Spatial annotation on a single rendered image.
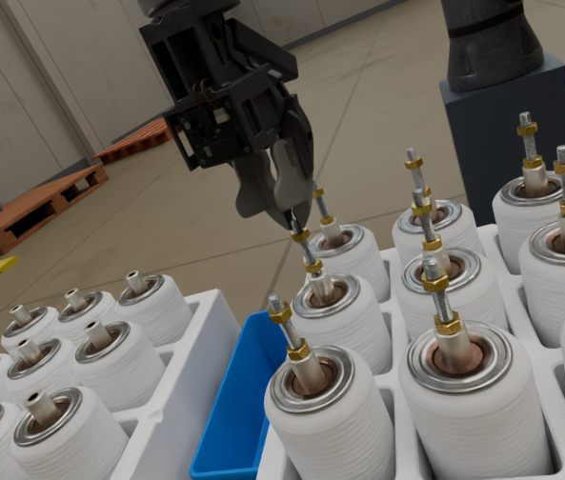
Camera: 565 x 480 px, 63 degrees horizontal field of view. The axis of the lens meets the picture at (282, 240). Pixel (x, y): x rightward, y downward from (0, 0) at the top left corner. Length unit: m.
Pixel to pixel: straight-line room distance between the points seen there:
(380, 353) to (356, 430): 0.13
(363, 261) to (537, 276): 0.20
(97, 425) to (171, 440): 0.10
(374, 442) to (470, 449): 0.07
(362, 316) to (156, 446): 0.28
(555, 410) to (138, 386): 0.45
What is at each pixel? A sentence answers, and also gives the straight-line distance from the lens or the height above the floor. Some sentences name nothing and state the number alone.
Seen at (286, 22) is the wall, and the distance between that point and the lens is 10.02.
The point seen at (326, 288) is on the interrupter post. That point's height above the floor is 0.27.
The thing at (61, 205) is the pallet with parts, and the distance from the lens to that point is 3.37.
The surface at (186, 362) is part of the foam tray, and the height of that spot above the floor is 0.18.
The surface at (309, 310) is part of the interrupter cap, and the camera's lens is 0.48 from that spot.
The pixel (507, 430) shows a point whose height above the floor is 0.22.
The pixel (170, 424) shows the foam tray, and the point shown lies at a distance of 0.61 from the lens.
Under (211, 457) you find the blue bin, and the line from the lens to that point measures 0.63.
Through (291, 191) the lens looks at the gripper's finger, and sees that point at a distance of 0.41.
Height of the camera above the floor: 0.51
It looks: 23 degrees down
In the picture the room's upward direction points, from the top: 24 degrees counter-clockwise
